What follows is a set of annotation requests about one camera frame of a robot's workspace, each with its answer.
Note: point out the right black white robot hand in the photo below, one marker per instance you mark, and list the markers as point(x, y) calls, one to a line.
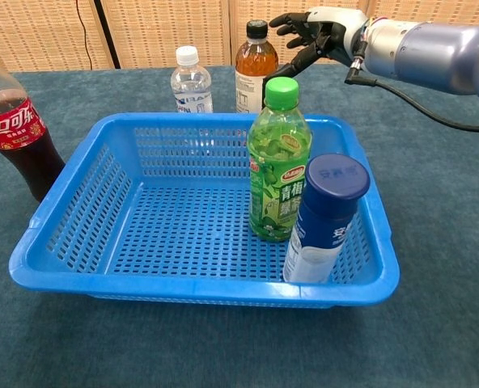
point(336, 28)

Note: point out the amber tea bottle black cap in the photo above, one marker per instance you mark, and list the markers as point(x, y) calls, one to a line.
point(251, 64)

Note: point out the green tea bottle green cap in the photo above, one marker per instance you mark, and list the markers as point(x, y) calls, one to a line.
point(278, 161)

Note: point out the clear water bottle white cap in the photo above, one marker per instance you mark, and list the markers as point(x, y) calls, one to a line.
point(191, 85)

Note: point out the blue and white milk bottle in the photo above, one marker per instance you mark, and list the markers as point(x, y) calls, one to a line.
point(324, 218)

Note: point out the cola bottle red label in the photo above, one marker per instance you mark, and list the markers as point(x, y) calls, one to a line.
point(21, 133)

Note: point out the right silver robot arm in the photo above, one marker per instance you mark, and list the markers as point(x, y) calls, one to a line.
point(437, 52)

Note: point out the blue perforated plastic basket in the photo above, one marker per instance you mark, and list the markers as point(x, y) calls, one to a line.
point(183, 285)

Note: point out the woven bamboo folding screen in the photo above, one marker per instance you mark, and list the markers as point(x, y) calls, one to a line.
point(162, 28)

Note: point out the teal table cloth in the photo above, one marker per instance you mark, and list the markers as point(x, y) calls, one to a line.
point(223, 347)

